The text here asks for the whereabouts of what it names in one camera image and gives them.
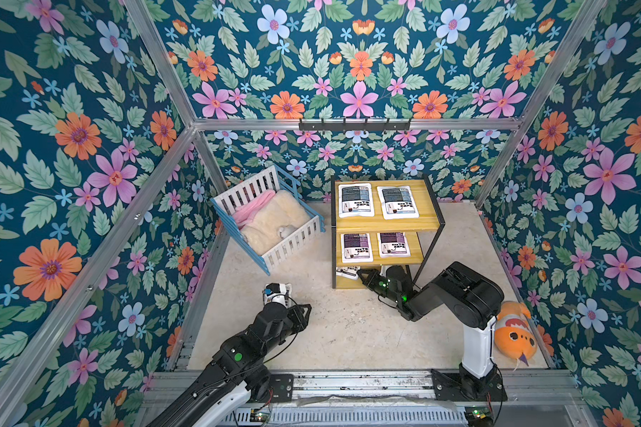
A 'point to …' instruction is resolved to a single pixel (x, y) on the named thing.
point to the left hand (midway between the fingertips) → (315, 309)
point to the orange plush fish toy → (515, 336)
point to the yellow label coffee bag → (348, 271)
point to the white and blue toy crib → (275, 178)
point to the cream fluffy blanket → (283, 212)
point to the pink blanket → (242, 213)
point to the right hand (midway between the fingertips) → (357, 271)
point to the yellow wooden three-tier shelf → (378, 221)
